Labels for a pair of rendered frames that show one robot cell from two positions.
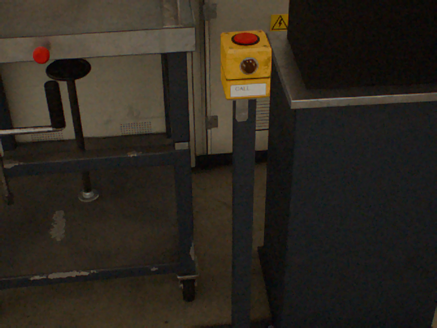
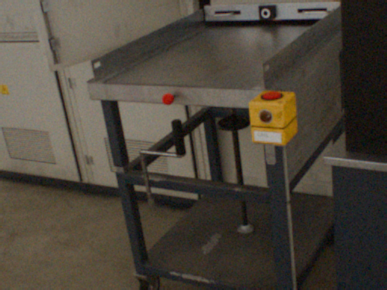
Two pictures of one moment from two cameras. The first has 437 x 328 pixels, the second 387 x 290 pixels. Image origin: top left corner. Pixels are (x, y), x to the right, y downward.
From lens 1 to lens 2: 0.67 m
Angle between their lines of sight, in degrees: 36
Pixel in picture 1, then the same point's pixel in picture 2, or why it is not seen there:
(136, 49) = (233, 103)
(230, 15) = not seen: outside the picture
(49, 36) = (178, 87)
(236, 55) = (255, 106)
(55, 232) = (205, 248)
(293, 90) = (334, 149)
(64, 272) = (193, 275)
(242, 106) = (270, 151)
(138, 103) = (317, 168)
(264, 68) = (278, 120)
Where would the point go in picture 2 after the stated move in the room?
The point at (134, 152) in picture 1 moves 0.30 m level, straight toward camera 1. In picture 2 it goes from (239, 188) to (193, 243)
